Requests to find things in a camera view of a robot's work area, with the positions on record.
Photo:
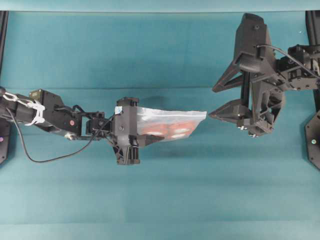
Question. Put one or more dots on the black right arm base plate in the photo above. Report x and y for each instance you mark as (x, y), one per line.
(312, 137)

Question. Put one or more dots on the red tape roll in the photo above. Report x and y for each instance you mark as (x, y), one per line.
(181, 130)
(156, 130)

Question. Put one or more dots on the clear zip bag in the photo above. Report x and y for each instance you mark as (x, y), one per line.
(151, 116)

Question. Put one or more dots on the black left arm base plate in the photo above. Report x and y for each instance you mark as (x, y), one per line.
(5, 133)

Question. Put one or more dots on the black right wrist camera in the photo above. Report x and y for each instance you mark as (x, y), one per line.
(252, 42)

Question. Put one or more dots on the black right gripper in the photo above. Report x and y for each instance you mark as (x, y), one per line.
(261, 98)

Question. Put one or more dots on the black left frame rail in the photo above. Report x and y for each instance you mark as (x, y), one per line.
(4, 16)

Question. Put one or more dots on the black frame rail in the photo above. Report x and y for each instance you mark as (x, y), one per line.
(312, 20)
(4, 16)

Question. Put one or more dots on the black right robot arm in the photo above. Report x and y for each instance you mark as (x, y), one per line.
(298, 69)

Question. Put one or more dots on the black right frame rail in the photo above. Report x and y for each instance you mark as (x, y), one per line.
(312, 20)

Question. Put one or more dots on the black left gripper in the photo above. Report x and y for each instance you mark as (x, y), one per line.
(126, 141)

